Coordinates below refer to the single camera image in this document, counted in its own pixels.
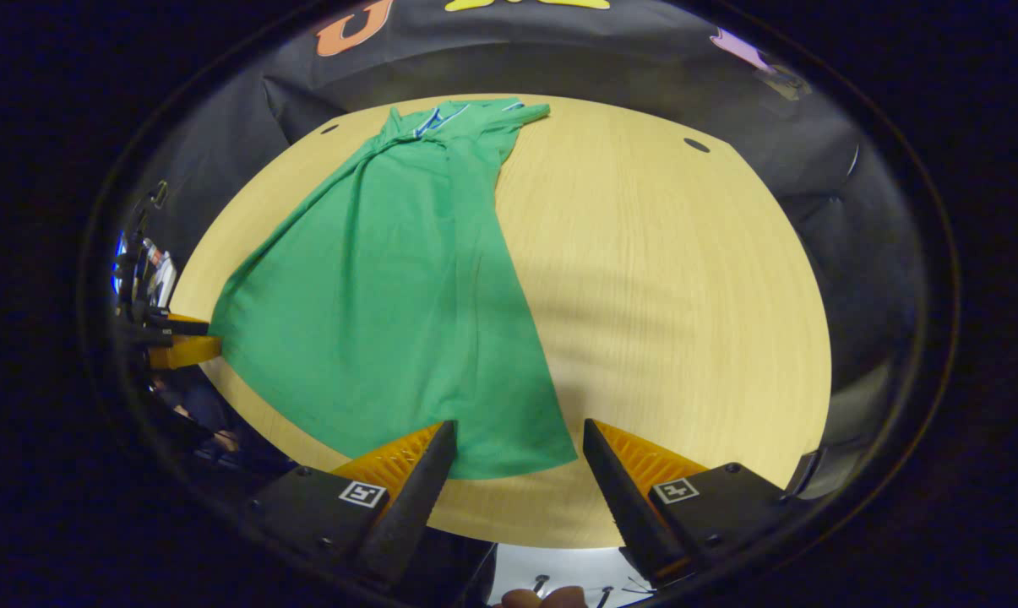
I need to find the green T-shirt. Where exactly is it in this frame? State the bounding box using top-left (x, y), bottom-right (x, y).
top-left (209, 97), bottom-right (579, 480)

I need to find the black backdrop cloth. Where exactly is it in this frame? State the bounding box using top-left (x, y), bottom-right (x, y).
top-left (128, 0), bottom-right (932, 499)

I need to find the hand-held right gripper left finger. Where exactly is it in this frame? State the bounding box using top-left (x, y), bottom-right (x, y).
top-left (242, 420), bottom-right (459, 588)

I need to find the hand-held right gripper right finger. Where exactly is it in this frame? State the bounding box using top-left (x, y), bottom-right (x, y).
top-left (583, 418), bottom-right (801, 588)

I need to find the person's dark clothing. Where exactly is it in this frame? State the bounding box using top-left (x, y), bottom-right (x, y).
top-left (150, 372), bottom-right (298, 486)

